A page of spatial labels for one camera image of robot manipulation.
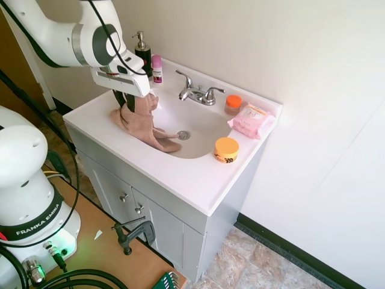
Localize metal cable connector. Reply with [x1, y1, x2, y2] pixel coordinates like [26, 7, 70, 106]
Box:
[22, 255, 46, 287]

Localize clear jar orange lid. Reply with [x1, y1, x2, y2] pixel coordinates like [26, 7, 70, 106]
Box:
[224, 95, 243, 116]

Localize tan knitted towel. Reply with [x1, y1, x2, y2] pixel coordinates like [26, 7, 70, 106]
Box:
[109, 92, 183, 154]

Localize white vanity sink top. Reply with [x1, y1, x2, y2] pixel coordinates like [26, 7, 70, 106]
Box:
[62, 57, 283, 216]

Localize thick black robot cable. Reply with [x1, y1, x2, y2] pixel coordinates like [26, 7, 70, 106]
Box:
[0, 69, 81, 241]

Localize black baseboard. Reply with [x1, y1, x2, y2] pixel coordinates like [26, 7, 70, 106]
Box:
[236, 212, 366, 289]

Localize pink deodorant stick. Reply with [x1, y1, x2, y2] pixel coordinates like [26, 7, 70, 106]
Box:
[151, 54, 164, 84]

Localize brown wooden door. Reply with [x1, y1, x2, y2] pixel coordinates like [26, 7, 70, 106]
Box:
[0, 8, 51, 121]

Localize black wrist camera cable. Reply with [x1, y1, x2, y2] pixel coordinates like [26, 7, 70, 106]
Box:
[86, 0, 148, 76]

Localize black soap pump dispenser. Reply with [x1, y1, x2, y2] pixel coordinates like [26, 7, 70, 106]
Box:
[131, 31, 153, 78]

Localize orange cream tub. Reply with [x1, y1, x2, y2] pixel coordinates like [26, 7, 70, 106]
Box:
[214, 137, 240, 165]

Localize chrome two-handle faucet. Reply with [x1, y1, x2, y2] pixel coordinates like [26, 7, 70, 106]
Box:
[175, 69, 226, 106]

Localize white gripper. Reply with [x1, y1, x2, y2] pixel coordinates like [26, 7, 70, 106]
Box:
[89, 66, 151, 114]

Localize green hex key set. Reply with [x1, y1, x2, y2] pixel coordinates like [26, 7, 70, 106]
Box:
[155, 270, 181, 289]

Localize grey vanity cabinet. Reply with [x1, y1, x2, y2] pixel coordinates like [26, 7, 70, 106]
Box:
[64, 123, 268, 284]

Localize pink wet wipes pack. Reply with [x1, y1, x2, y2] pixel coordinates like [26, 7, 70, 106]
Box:
[227, 102, 277, 140]

